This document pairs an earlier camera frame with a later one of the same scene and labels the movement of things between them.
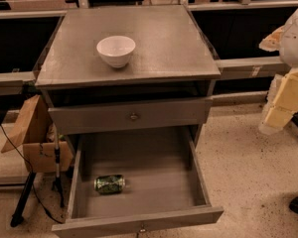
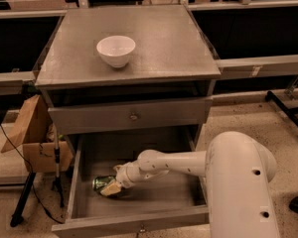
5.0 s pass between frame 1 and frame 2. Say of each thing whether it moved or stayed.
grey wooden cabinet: stayed
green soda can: stayed
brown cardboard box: stayed
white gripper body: moved
